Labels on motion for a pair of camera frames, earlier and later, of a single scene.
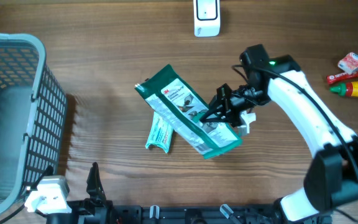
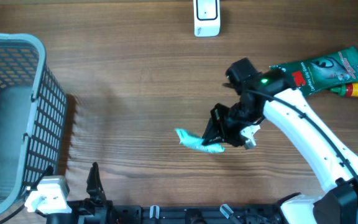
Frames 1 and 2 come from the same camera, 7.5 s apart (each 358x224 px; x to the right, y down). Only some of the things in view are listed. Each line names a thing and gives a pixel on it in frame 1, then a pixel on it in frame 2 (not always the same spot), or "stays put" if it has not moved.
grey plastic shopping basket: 23,119 stays put
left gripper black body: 85,207 stays put
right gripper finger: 219,108 to 214,133
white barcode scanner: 207,18 stays put
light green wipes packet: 161,134 to 193,141
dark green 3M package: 182,109 to 342,67
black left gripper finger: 94,185 stays put
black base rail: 186,214 stays put
